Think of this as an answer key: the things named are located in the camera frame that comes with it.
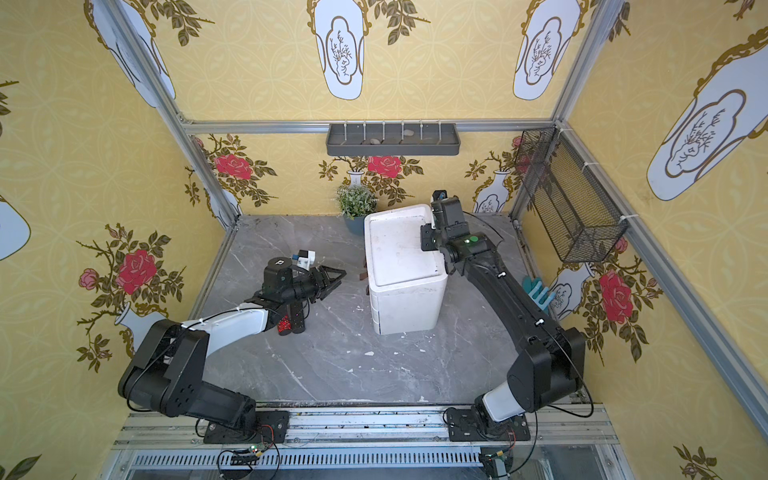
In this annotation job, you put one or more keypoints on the aluminium front rail frame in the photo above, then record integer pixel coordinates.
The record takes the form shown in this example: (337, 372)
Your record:
(577, 443)

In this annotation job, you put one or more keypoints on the red glitter microphone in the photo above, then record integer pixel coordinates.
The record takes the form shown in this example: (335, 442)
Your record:
(285, 326)

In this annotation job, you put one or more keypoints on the small potted green plant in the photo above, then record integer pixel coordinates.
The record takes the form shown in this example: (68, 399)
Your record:
(356, 202)

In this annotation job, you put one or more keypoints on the black glitter microphone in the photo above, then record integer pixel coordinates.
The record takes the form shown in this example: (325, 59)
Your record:
(297, 317)

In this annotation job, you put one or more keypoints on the white drawer cabinet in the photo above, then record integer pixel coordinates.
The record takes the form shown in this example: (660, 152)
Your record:
(406, 284)

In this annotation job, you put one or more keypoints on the black wire mesh basket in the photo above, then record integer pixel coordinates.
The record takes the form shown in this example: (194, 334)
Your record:
(581, 220)

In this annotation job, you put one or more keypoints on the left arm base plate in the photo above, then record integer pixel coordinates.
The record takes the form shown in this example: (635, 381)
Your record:
(268, 426)

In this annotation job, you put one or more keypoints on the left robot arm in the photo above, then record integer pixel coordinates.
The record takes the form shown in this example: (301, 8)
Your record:
(166, 373)

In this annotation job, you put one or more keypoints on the teal plastic rack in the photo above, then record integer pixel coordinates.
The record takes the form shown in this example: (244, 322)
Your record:
(536, 289)

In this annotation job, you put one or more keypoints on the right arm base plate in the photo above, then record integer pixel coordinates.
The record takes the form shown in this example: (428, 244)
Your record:
(469, 425)

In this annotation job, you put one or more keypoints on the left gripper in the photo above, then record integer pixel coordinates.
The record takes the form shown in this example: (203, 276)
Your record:
(315, 283)

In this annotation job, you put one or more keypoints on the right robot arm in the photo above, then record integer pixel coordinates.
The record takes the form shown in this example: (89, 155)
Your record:
(550, 360)

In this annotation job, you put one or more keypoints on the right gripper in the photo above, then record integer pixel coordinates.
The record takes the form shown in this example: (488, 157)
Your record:
(429, 237)

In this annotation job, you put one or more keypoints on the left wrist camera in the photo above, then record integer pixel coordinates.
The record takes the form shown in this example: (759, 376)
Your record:
(304, 259)

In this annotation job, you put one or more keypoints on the grey wall shelf tray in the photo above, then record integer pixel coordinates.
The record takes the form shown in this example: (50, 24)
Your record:
(393, 138)

